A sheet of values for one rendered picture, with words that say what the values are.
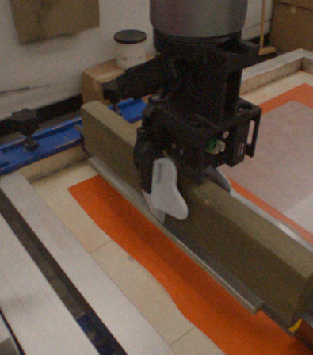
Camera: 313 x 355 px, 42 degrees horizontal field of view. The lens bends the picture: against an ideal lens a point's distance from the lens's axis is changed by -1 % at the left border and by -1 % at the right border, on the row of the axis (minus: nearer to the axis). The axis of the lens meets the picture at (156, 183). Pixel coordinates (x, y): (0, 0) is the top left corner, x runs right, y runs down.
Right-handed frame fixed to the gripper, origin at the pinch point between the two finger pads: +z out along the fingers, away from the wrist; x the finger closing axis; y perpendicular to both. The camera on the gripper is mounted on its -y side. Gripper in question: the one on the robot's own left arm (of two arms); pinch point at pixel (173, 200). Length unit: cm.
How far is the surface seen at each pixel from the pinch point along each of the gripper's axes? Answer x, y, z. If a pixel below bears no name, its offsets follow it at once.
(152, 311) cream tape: -6.9, 4.8, 9.8
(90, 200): -2.4, -16.1, 9.8
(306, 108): 47.1, -13.2, 9.8
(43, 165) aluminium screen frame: -5.2, -25.4, 7.4
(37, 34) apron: 65, -193, 47
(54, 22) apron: 77, -195, 44
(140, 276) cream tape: -5.1, 0.1, 9.7
